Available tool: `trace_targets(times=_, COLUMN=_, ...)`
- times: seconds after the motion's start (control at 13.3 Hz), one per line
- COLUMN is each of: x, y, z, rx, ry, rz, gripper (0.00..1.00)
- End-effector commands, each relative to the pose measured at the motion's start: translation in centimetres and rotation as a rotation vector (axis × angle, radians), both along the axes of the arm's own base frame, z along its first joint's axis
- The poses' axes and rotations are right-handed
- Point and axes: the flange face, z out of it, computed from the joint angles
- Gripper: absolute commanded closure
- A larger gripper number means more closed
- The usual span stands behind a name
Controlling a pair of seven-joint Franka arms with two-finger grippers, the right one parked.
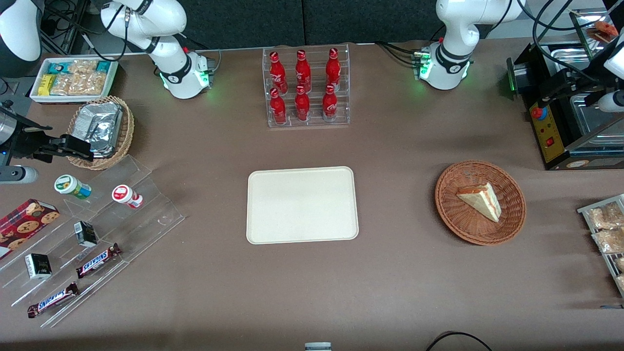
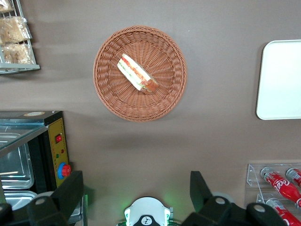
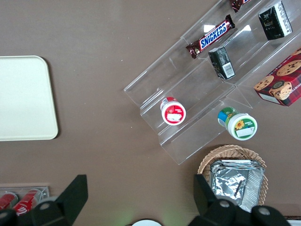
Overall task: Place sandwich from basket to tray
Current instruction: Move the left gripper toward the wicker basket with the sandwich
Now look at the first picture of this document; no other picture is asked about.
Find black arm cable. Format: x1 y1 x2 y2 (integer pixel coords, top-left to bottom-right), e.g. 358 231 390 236
531 0 624 83
87 0 133 62

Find triangular sandwich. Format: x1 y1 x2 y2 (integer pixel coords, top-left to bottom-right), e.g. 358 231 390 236
456 183 502 223

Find black table cable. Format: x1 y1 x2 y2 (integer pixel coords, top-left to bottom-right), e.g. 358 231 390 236
426 331 494 351

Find orange fried food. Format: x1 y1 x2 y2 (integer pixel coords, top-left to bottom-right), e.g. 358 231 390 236
586 20 620 44

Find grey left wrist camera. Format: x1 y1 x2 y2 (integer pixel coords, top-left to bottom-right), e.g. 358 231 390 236
597 90 624 114

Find white snack tray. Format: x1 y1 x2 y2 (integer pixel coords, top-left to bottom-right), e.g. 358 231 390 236
29 58 119 104

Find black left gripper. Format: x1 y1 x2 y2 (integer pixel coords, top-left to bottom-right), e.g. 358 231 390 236
539 61 618 108

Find green lid cup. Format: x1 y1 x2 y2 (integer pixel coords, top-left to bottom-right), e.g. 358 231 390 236
54 175 92 200

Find grey metal tray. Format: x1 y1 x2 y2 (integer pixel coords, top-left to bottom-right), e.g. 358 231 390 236
577 194 624 298

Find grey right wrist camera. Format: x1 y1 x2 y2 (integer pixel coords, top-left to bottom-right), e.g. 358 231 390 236
0 165 39 185

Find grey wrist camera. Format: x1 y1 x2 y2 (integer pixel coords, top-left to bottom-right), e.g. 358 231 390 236
597 90 624 114
0 165 39 185

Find brown wicker basket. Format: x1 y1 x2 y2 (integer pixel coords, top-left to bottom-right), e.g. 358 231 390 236
435 160 527 246

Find Snickers chocolate bar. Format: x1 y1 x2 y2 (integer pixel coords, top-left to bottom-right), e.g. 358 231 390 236
27 282 80 319
76 243 122 279

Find red cookie box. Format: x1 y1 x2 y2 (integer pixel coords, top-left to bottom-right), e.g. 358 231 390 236
0 198 61 260

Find light wicker basket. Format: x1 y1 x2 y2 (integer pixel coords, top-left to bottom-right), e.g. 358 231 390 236
67 96 135 171

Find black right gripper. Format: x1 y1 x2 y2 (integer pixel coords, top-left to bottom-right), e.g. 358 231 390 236
0 103 95 164

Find clear cracker packet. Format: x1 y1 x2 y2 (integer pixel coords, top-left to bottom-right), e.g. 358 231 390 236
68 59 98 75
51 72 107 96

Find red cola bottle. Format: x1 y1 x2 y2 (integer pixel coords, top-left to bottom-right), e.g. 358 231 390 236
322 84 338 122
269 51 289 94
294 85 311 122
326 47 342 89
295 49 312 92
270 88 288 125

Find silver foil packets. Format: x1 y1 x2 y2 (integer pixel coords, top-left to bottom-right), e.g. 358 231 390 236
72 102 123 158

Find black base cable bundle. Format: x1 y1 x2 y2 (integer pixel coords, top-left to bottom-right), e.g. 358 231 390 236
374 41 426 67

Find clear acrylic stepped display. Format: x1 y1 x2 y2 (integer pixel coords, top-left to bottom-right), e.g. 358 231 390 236
0 155 186 328

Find small black carton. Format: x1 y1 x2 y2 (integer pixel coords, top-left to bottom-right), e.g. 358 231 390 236
24 253 53 280
74 221 99 248

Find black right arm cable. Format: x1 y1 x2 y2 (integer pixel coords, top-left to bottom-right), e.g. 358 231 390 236
87 0 133 62

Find clear acrylic bottle rack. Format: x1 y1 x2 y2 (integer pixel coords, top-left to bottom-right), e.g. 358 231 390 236
262 44 351 128

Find cream plastic tray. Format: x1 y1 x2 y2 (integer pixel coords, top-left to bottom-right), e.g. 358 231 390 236
246 166 359 245

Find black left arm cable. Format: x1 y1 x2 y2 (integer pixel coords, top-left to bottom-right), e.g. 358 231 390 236
531 0 624 83

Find red lid cup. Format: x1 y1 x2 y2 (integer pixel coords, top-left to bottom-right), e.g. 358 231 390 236
112 184 144 209

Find black food warmer machine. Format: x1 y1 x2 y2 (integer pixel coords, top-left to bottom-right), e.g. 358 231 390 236
506 7 624 171

